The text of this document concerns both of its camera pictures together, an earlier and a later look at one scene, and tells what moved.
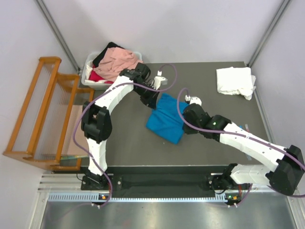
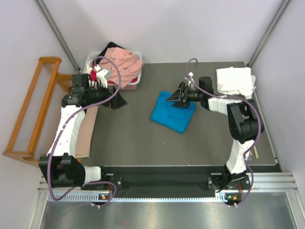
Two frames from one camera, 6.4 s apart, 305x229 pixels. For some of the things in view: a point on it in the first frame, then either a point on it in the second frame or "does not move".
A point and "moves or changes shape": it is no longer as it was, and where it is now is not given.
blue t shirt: [165, 122] moves or changes shape
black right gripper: [187, 130] → [177, 97]
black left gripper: [150, 99] → [112, 99]
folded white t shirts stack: [236, 80] does not move
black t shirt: [110, 45] does not move
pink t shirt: [115, 60] does not move
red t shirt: [94, 77] does not move
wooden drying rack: [44, 133] does not move
